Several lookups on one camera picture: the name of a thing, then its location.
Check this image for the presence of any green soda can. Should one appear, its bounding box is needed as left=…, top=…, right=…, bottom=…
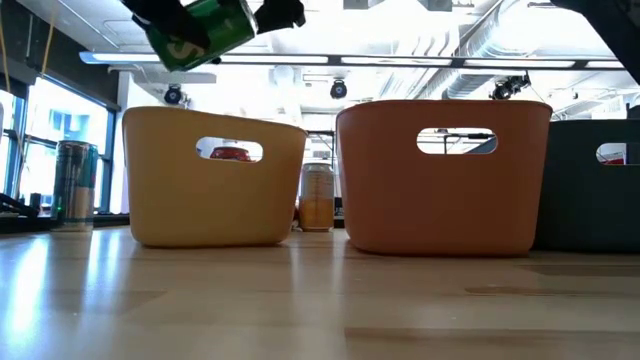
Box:
left=144, top=0, right=259, bottom=72

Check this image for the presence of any red soda can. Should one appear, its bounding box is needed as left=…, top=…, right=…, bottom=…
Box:
left=209, top=146, right=253, bottom=162

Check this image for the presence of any yellow plastic bin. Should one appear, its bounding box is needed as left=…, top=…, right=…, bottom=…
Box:
left=122, top=105, right=309, bottom=249

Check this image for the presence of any tan soda can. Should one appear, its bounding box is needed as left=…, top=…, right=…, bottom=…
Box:
left=298, top=160, right=335, bottom=233

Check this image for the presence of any slim silver drink can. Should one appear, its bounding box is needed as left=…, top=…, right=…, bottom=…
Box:
left=51, top=140, right=100, bottom=233

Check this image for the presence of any orange plastic bin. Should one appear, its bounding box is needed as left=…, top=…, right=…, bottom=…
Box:
left=335, top=99, right=554, bottom=257

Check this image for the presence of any dark teal plastic bin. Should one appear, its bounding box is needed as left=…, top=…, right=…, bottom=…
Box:
left=532, top=118, right=640, bottom=254

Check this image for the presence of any long ceiling light bar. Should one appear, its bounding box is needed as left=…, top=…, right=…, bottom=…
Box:
left=78, top=49, right=626, bottom=70

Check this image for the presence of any window with dark frame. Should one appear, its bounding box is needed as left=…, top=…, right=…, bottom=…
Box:
left=0, top=74, right=121, bottom=214

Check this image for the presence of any silver ventilation duct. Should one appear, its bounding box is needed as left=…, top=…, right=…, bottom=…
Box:
left=414, top=9, right=556, bottom=101

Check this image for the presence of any black aluminium table frame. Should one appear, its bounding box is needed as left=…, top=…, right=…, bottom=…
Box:
left=0, top=213, right=132, bottom=235

